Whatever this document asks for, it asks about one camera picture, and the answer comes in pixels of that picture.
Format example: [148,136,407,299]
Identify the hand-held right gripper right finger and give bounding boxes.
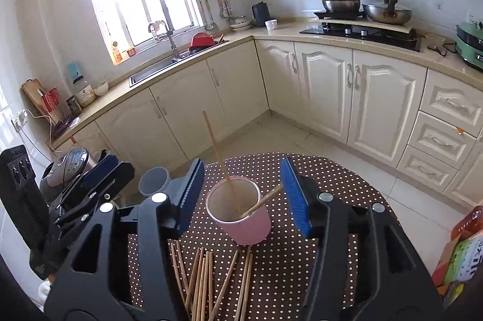
[280,157,445,321]

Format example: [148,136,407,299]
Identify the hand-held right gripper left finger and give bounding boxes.
[44,158,206,321]

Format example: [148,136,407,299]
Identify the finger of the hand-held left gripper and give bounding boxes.
[51,192,111,231]
[77,154,135,203]

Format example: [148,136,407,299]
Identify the light wooden chopstick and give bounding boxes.
[202,110,243,218]
[241,185,284,219]

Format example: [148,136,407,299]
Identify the pink cup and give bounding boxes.
[206,176,271,245]

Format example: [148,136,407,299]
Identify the bunch of wooden chopsticks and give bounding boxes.
[168,240,254,321]

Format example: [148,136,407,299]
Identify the silver rice cooker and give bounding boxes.
[40,148,101,210]

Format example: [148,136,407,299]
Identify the grey cup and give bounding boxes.
[138,166,189,199]

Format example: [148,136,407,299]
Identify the small dark jar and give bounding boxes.
[66,95,82,117]

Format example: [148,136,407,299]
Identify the brown polka dot tablecloth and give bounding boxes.
[126,152,401,321]

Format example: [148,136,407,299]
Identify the large grain jar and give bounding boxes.
[74,76,98,107]

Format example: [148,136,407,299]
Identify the red utensil holder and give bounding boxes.
[41,87,60,114]

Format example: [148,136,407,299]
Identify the wooden cutting board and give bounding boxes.
[21,78,61,126]

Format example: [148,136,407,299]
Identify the steel sink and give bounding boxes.
[129,55,197,87]

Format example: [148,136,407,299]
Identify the orange bottle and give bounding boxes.
[110,40,124,66]

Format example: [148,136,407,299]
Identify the cream base cabinets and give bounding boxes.
[51,34,483,216]

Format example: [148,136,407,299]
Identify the cream cabinet drawer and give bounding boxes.
[408,112,478,171]
[396,145,459,193]
[423,70,483,137]

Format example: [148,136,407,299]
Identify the steel faucet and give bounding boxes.
[148,20,181,59]

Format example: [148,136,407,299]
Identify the red pot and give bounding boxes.
[189,32,216,52]

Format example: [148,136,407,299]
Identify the hanging steel ladle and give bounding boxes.
[206,0,219,31]

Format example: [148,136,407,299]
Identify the white plates and bowls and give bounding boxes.
[228,15,253,32]

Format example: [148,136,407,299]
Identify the orange packet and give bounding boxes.
[451,206,483,242]

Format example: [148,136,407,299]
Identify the green printed carton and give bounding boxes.
[432,230,483,307]

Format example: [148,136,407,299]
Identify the black glass gas stove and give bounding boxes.
[300,22,422,52]

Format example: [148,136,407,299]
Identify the black electric kettle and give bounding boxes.
[251,2,271,28]

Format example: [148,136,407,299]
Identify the beige board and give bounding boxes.
[309,16,416,37]

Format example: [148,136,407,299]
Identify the steel wok with lid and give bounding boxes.
[362,0,413,25]

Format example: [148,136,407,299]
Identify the green electric cooker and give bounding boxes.
[454,18,483,71]

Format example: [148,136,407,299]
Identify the white charger with cable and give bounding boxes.
[17,109,57,152]

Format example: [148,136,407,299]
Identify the black power cable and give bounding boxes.
[428,42,459,58]

